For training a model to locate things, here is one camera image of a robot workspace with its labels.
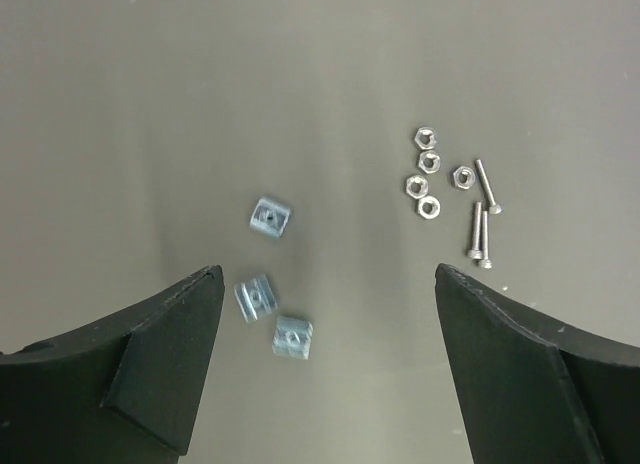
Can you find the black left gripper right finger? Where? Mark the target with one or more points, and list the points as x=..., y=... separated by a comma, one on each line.
x=531, y=388

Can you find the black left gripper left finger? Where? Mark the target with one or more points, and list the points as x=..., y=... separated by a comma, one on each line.
x=123, y=389

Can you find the silver T-slot nut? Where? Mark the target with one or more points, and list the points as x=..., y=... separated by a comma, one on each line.
x=255, y=298
x=292, y=337
x=270, y=217

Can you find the silver hex nut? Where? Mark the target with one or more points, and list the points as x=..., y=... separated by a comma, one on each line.
x=429, y=162
x=416, y=186
x=463, y=178
x=425, y=138
x=428, y=207

